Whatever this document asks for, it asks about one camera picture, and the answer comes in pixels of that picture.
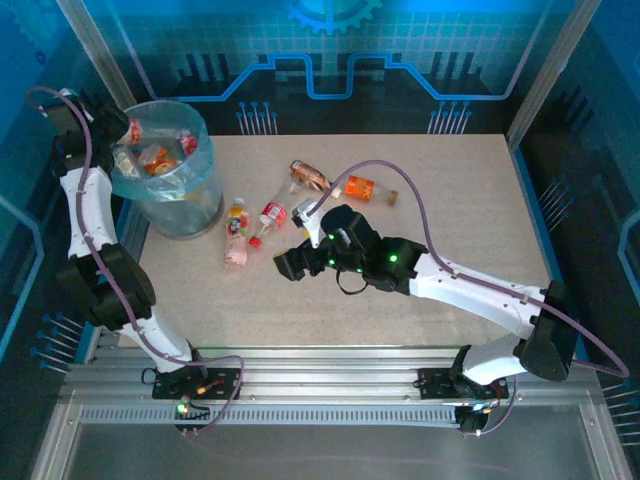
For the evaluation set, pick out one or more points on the orange NFC juice bottle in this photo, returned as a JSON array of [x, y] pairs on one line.
[[360, 186]]

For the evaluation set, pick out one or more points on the copper label plastic bottle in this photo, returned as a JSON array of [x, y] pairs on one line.
[[310, 175]]

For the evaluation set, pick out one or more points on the red cola label bottle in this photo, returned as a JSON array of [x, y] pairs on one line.
[[274, 212]]

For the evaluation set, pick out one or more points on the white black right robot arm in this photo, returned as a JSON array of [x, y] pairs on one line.
[[475, 295]]

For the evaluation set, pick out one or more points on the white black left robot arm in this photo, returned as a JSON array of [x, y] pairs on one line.
[[90, 210]]

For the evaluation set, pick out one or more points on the blue plastic bin liner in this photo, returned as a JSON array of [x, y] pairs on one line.
[[195, 125]]

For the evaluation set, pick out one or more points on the metal mesh waste bin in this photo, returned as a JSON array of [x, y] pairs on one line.
[[190, 210]]

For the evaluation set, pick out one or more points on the grey metal front tray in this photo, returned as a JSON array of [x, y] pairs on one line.
[[325, 450]]

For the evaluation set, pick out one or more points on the black controller box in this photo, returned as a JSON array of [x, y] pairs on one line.
[[192, 417], [472, 420]]

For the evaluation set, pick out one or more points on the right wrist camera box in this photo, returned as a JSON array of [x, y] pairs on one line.
[[307, 215]]

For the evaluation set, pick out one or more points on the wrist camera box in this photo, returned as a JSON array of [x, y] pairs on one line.
[[70, 95], [307, 215]]

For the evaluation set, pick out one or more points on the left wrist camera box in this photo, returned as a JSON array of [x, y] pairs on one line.
[[70, 95]]

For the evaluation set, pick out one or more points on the aluminium frame post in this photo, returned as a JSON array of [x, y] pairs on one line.
[[550, 70], [100, 55]]

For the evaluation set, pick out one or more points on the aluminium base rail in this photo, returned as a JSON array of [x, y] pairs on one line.
[[325, 370]]

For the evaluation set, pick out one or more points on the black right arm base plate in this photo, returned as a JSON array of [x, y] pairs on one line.
[[435, 382]]

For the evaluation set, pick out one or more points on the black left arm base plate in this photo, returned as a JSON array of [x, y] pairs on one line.
[[225, 385]]

